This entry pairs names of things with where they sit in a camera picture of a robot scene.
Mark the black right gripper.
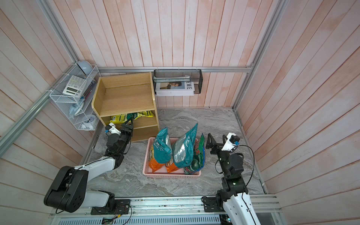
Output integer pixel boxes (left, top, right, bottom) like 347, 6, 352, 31
207, 134, 232, 177

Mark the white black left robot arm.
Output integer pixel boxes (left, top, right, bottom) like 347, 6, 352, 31
44, 119, 134, 214

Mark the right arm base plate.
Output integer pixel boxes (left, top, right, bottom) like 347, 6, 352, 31
201, 196, 225, 212

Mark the wooden shelf unit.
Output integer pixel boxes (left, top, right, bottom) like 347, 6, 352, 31
91, 72, 160, 142

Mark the green blue soil bag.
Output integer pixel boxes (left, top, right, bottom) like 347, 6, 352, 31
184, 134, 205, 175

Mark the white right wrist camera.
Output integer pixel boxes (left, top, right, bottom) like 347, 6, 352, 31
221, 133, 240, 152

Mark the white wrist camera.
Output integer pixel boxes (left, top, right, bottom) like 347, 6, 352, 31
221, 133, 240, 152
105, 123, 121, 135

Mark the pale blue cloth item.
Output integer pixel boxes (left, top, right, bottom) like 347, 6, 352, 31
69, 101, 84, 119

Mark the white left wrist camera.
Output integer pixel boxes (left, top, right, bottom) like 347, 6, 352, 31
105, 123, 121, 135

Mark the grey blue bowl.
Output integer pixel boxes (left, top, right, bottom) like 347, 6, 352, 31
77, 61, 93, 76

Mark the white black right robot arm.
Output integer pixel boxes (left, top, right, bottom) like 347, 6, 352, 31
202, 133, 261, 225

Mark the yellow green packet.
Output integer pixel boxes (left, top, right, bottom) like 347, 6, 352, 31
110, 113, 132, 124
127, 111, 155, 120

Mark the white wire wall rack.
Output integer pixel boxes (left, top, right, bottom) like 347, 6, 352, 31
50, 64, 101, 131

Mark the dark wall magazine holder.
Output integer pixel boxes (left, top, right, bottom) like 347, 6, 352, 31
153, 69, 203, 94

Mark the white magazine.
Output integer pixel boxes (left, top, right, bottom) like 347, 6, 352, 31
154, 76, 196, 97

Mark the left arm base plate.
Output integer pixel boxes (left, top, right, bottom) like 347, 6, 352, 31
91, 199, 131, 215

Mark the white calculator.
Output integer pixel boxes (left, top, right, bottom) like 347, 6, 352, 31
62, 76, 86, 98

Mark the teal orange fertilizer bag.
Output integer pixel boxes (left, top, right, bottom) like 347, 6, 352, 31
148, 128, 172, 173
166, 123, 198, 173

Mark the aluminium front rail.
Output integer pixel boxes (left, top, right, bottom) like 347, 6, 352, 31
47, 194, 287, 225

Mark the pink plastic basket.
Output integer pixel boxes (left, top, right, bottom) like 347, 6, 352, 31
142, 137, 202, 179

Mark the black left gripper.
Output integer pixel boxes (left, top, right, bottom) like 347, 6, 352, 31
118, 118, 134, 153

